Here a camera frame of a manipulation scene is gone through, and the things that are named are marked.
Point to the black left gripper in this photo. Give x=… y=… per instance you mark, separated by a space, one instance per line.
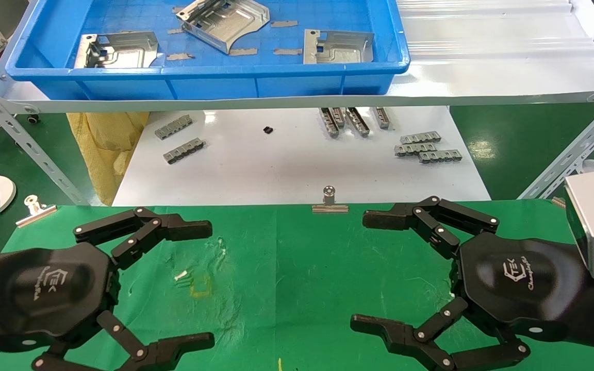
x=44 y=288

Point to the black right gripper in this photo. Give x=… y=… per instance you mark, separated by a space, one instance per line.
x=518 y=278

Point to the small white scrap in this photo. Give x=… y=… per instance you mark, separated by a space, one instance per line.
x=181 y=275

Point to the gray metal connector bar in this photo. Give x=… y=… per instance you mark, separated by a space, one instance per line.
x=414 y=149
x=382 y=117
x=339 y=117
x=184 y=151
x=357 y=122
x=441 y=156
x=421 y=138
x=173 y=128
x=329 y=122

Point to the green table cloth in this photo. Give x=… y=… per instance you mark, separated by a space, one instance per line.
x=297 y=268

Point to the yellow garment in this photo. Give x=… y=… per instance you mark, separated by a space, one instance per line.
x=106 y=149

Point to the white metal shelf rack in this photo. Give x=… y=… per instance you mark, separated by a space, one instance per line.
x=482 y=77

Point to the blue plastic bin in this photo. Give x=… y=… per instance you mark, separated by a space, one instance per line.
x=225 y=85

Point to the gray tape strip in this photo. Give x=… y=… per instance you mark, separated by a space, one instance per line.
x=244 y=52
x=287 y=51
x=180 y=56
x=284 y=23
x=175 y=31

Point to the stamped sheet metal plate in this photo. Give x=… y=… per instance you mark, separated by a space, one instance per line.
x=343 y=49
x=230 y=28
x=132 y=51

